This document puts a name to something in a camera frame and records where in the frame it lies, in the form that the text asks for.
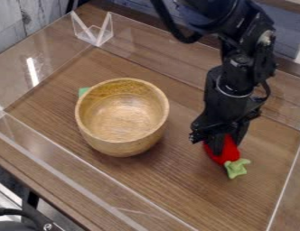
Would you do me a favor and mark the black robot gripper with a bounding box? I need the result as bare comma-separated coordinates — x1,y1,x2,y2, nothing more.
190,66,266,156

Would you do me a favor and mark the red plush strawberry toy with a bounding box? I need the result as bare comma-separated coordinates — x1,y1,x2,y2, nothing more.
204,134,252,180

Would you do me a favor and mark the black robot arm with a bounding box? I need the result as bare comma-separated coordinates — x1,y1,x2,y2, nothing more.
150,0,277,157

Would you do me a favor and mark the green object behind bowl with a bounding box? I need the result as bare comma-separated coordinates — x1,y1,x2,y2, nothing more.
78,88,90,97

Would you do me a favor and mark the wooden bowl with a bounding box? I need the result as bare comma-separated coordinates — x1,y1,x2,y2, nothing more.
74,78,169,157

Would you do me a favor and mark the grey sofa cushion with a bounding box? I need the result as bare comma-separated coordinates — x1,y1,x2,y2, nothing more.
260,3,300,60

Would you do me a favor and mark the clear acrylic tray wall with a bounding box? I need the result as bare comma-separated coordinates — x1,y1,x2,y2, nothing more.
0,5,300,231

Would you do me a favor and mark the clear acrylic corner bracket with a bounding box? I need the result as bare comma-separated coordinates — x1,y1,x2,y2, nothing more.
70,12,114,47

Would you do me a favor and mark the black cable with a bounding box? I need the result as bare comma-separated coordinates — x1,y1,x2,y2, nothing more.
0,207,42,231

